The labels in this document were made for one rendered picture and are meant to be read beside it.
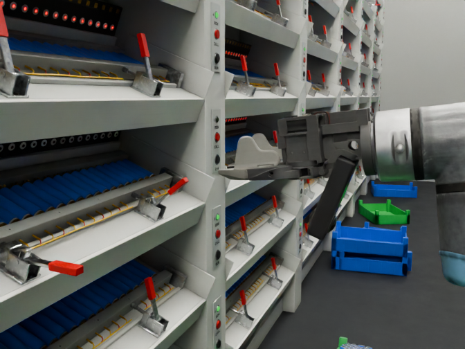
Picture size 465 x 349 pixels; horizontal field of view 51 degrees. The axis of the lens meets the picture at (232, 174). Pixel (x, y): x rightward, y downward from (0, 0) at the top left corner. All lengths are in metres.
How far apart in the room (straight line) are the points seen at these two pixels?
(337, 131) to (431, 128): 0.11
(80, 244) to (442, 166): 0.45
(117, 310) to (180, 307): 0.14
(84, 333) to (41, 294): 0.19
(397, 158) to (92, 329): 0.49
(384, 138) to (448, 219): 0.12
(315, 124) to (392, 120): 0.09
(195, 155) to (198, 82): 0.13
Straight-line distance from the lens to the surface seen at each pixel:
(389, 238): 2.27
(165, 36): 0.92
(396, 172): 0.61
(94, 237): 0.67
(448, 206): 0.61
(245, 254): 1.19
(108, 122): 0.65
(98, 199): 0.72
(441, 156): 0.60
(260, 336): 1.50
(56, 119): 0.57
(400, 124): 0.61
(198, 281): 0.95
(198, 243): 0.93
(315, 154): 0.62
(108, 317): 0.79
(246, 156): 0.65
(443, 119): 0.61
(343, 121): 0.65
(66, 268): 0.52
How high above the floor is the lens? 0.72
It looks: 9 degrees down
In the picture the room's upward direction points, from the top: straight up
